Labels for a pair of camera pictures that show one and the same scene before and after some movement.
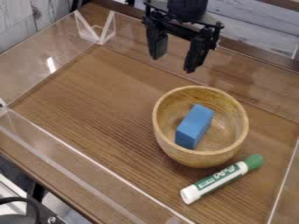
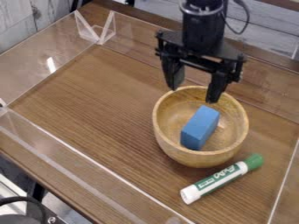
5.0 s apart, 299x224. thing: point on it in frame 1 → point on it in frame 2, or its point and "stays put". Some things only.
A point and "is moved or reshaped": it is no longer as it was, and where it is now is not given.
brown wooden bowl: x=224 y=135 stays put
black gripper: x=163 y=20 → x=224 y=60
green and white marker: x=191 y=192 stays put
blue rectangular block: x=192 y=126 is moved or reshaped
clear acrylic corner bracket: x=98 y=33 stays put
